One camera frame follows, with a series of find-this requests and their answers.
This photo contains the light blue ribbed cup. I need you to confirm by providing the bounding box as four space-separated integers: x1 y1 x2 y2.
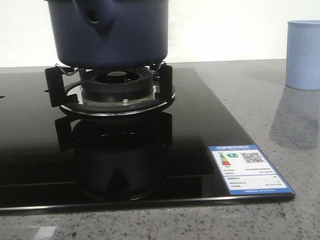
286 20 320 91

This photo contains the dark blue cooking pot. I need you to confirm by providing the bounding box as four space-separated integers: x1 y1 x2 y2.
47 0 169 69

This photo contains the right gas burner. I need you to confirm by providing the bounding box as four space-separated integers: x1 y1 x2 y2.
44 62 175 118

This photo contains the black glass gas stove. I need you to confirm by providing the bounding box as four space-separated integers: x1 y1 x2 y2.
0 68 295 215

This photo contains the blue energy label sticker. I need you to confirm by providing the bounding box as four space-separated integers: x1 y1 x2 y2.
209 144 293 195

